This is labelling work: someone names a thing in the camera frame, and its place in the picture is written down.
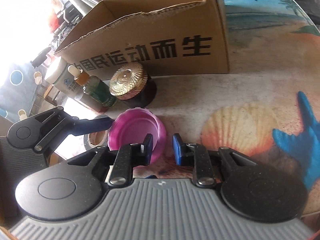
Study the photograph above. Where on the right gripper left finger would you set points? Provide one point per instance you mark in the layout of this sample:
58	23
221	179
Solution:
76	186

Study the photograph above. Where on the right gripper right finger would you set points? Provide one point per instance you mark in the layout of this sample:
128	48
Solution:
256	191

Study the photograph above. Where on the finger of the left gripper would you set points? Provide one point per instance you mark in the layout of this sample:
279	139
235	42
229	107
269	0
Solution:
44	132

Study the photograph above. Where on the tape roll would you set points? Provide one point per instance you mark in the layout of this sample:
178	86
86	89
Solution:
96	137

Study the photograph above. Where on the white plastic jar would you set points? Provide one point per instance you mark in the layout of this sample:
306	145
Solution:
58	75

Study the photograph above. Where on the green dropper bottle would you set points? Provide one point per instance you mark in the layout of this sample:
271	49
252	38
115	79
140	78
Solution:
93	87

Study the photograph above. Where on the gold lid black jar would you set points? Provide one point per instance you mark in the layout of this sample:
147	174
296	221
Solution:
132	85

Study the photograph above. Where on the blue dotted cushion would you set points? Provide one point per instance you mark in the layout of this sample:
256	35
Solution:
18	90

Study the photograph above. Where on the beach print table mat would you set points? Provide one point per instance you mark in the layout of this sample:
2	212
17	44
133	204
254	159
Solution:
267	106

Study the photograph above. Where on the brown cardboard box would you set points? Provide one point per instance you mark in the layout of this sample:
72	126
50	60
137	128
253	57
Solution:
168	37

